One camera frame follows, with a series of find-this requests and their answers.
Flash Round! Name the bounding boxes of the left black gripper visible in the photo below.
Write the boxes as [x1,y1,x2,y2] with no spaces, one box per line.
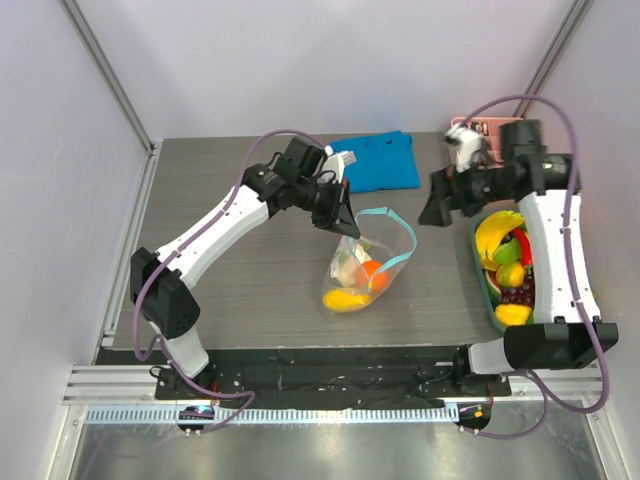
[294,177,360,239]

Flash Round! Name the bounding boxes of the toy cauliflower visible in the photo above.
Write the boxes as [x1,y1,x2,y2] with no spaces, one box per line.
[329,237,371,287]

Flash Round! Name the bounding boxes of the clear zip top bag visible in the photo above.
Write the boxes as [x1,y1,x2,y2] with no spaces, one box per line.
[321,207,418,320]

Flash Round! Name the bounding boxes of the toy orange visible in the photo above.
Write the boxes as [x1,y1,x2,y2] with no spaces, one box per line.
[356,260,391,294]

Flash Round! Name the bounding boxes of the yellow toy mango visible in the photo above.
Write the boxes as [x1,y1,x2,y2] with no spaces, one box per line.
[322,289,374,314]

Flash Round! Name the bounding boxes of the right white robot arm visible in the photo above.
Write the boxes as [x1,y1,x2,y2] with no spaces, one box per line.
[418,120,619,395]

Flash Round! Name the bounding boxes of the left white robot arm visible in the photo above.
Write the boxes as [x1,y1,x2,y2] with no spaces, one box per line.
[129,132,360,399]

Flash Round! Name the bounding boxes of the blue folded cloth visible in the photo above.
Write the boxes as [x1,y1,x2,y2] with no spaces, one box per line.
[330,131,421,193]

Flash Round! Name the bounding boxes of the pink compartment tray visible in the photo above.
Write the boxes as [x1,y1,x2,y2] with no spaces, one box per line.
[449,117,513,167]

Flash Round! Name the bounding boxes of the teal fruit tray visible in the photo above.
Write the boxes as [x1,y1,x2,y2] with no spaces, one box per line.
[470,211,535,332]

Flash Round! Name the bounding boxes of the green toy starfruit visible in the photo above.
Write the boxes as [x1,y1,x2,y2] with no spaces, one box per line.
[493,238,521,265]

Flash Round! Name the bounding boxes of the red toy chili pepper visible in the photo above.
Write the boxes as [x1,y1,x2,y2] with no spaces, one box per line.
[511,227,533,268]

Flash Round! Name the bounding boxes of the toy watermelon slice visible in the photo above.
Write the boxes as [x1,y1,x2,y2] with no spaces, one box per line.
[484,270,502,303]

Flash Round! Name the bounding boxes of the toy grapes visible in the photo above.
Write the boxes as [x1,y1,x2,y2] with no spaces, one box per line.
[499,267,535,308]

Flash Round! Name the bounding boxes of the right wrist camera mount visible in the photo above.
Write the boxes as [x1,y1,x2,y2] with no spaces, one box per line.
[443,123,493,173]

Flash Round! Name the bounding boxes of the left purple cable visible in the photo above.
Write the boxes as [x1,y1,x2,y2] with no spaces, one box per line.
[130,129,336,432]

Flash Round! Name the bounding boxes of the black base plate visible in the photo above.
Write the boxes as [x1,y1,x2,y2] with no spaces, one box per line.
[154,344,514,411]

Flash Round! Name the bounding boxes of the slotted cable duct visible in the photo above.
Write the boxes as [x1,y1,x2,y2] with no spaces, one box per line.
[84,403,459,425]

